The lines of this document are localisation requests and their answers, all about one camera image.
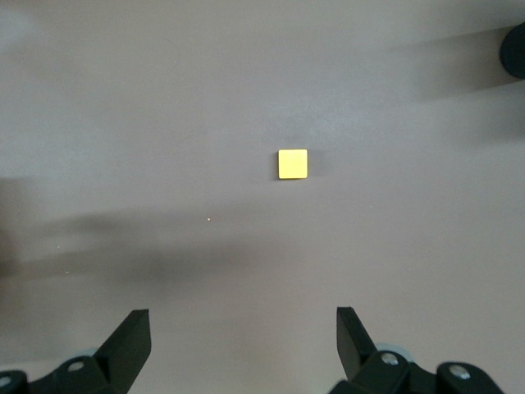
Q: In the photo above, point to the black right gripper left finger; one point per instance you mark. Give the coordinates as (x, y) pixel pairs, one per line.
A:
(123, 349)

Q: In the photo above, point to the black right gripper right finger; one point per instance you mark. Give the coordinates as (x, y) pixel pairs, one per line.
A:
(367, 371)

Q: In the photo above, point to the black round shoe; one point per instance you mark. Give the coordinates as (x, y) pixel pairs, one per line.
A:
(514, 51)

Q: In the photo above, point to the brown table cloth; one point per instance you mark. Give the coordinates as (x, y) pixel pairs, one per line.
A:
(164, 123)

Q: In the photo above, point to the yellow block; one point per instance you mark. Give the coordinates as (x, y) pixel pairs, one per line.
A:
(293, 164)

